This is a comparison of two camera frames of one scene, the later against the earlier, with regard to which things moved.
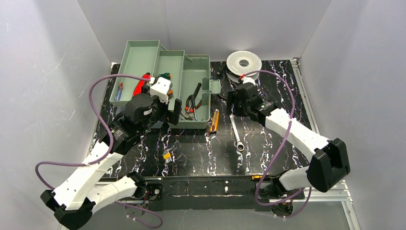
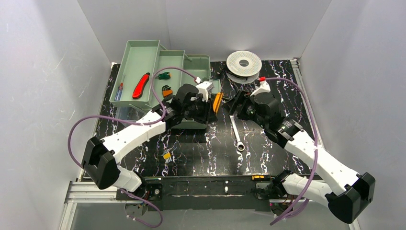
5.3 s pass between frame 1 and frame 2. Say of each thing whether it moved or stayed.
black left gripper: moved
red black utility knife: stayed
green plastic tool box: stayed
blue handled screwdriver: stayed
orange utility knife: moved
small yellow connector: stayed
